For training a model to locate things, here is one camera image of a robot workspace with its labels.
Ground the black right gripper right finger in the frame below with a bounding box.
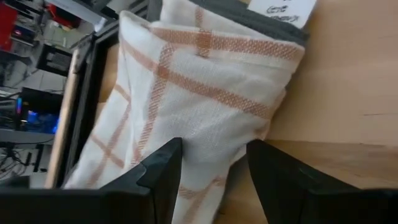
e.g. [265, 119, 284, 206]
[246, 139, 398, 224]

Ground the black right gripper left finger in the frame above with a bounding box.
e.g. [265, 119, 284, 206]
[0, 137, 183, 224]

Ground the white towel orange grid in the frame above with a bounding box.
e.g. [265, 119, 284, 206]
[63, 0, 305, 224]

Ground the plain dark grey towel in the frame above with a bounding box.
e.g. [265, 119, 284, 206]
[189, 0, 318, 91]

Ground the computer with blue light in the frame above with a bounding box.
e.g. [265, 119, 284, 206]
[15, 88, 63, 135]

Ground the black electronic device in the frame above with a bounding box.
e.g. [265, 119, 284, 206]
[36, 43, 74, 77]

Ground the black aluminium rig frame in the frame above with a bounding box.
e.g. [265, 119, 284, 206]
[54, 30, 122, 188]

